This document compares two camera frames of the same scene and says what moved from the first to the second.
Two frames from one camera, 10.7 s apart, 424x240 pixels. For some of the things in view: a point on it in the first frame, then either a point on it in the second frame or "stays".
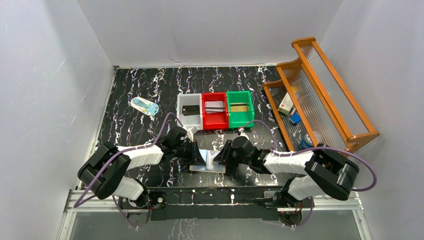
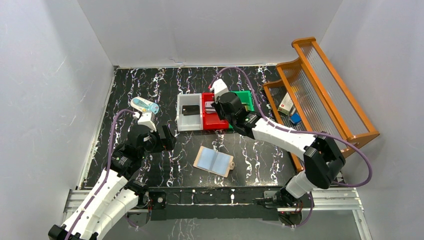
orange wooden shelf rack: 312,105 stays
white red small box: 286,105 stays
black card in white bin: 190,110 stays
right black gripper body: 236,159 → 220,113
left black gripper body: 193,151 → 167,138
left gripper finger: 197,158 → 168,139
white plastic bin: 190,110 stays
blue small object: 295,118 stays
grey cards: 212,107 stays
